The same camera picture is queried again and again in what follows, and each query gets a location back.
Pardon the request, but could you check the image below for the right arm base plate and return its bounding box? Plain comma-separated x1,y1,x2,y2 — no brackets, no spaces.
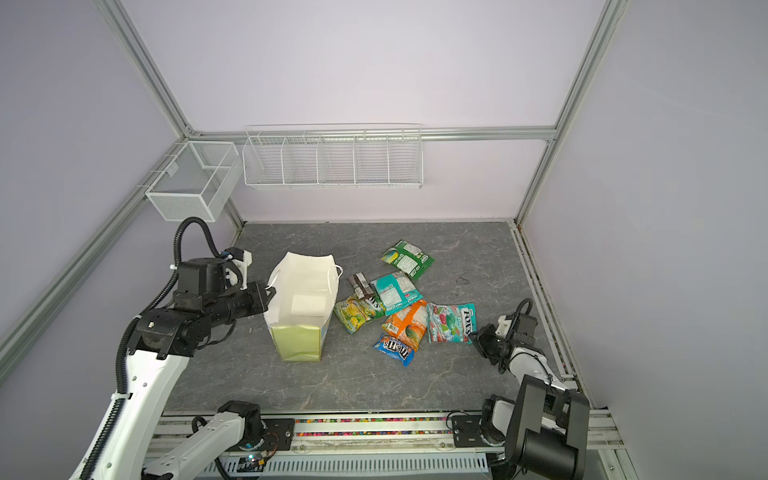
446,412,495,448

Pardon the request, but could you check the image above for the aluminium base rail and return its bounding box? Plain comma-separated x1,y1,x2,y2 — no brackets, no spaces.
147,410,626,458

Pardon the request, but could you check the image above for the long white wire shelf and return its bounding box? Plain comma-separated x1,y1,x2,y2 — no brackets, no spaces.
242,123,424,188

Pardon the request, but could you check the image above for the pink-teal Fox's candy packet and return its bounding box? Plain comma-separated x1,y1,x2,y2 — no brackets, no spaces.
427,302,477,344

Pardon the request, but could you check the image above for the green Fox's candy packet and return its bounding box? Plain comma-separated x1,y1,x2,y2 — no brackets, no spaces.
381,240,434,280

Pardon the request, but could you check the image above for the yellow-green Fox's candy packet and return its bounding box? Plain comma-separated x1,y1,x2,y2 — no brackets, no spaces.
333,296,385,334

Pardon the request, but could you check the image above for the white and green paper bag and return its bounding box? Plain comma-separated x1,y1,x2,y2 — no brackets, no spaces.
264,252,343,362

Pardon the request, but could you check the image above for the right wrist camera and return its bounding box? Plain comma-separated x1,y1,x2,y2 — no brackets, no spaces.
495,316,517,341

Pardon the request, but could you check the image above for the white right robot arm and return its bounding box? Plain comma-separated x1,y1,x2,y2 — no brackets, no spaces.
470,298,590,479

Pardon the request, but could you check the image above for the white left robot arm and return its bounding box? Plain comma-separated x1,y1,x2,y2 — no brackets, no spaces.
72,217,276,479

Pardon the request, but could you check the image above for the orange Fox's candy packet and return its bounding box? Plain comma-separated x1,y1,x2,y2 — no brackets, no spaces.
382,300,429,351

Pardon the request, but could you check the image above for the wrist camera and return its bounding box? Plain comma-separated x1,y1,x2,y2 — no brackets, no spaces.
495,316,517,341
222,247,252,290

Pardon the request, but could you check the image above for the teal Fox's candy packet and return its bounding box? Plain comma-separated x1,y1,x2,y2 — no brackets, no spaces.
372,271,423,315

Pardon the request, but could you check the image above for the small white mesh basket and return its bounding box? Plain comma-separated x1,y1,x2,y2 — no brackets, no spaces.
145,141,243,222

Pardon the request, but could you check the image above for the blue M&M's packet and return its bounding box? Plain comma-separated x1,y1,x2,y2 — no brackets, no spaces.
373,334,415,367

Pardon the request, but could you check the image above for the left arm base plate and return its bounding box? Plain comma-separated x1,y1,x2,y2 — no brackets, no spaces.
237,417,296,453

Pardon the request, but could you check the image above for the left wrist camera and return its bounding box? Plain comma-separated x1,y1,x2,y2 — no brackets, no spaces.
222,247,252,290

